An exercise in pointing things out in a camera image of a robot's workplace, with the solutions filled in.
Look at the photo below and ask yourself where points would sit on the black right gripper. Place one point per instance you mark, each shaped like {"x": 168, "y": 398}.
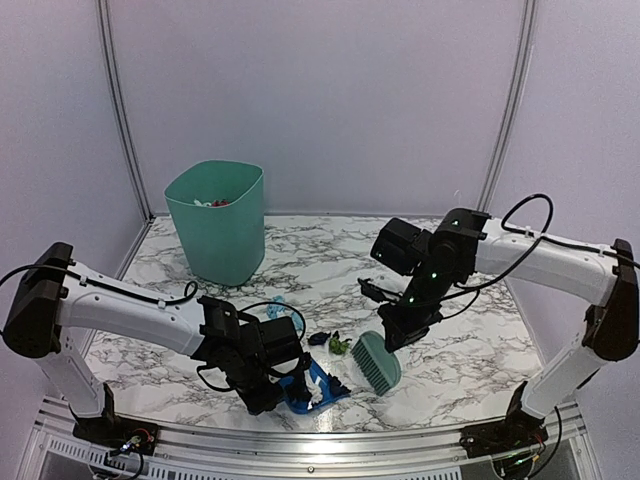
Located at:
{"x": 399, "y": 330}

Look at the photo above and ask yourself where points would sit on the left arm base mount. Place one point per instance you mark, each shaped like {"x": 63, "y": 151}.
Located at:
{"x": 120, "y": 434}

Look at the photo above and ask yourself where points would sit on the left aluminium frame post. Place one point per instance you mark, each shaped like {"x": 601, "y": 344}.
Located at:
{"x": 118, "y": 103}

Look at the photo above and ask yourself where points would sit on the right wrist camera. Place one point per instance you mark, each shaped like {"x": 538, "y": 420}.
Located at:
{"x": 401, "y": 246}

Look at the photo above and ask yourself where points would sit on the paper scraps inside bin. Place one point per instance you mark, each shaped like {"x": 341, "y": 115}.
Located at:
{"x": 211, "y": 204}

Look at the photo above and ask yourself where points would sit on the aluminium frame post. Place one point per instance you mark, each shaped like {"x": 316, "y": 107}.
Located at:
{"x": 515, "y": 93}
{"x": 118, "y": 103}

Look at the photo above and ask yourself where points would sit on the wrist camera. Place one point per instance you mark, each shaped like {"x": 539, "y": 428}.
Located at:
{"x": 401, "y": 246}
{"x": 281, "y": 344}

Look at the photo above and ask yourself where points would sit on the light blue white paper scrap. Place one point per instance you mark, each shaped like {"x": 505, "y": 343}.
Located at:
{"x": 299, "y": 322}

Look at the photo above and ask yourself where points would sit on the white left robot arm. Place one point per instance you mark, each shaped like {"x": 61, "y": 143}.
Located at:
{"x": 57, "y": 292}

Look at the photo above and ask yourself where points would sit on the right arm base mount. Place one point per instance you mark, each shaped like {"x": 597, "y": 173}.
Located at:
{"x": 496, "y": 437}

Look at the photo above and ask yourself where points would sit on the blue plastic dustpan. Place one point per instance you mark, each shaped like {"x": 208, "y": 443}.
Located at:
{"x": 308, "y": 393}

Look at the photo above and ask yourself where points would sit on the right aluminium frame post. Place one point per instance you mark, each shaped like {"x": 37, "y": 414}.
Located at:
{"x": 515, "y": 93}

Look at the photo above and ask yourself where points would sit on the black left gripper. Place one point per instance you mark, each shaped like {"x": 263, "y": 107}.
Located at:
{"x": 262, "y": 403}

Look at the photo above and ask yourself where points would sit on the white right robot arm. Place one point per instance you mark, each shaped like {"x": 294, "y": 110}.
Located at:
{"x": 467, "y": 242}

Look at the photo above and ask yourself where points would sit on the dark blue paper scrap centre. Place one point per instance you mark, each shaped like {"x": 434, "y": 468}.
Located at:
{"x": 319, "y": 338}

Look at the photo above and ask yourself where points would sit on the green plastic waste bin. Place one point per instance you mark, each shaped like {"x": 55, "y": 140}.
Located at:
{"x": 222, "y": 245}

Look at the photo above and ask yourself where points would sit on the black paper scrap front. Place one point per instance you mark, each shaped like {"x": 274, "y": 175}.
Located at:
{"x": 336, "y": 388}

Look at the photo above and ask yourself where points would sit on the green paper scrap near bin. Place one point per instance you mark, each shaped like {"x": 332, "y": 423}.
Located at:
{"x": 338, "y": 345}

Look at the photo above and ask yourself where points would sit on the aluminium front rail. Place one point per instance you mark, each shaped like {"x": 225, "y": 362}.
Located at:
{"x": 192, "y": 452}

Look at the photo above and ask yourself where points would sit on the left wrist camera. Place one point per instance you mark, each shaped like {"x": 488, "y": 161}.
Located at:
{"x": 281, "y": 344}

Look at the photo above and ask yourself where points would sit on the green hand brush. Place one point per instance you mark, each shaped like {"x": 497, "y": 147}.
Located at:
{"x": 381, "y": 369}

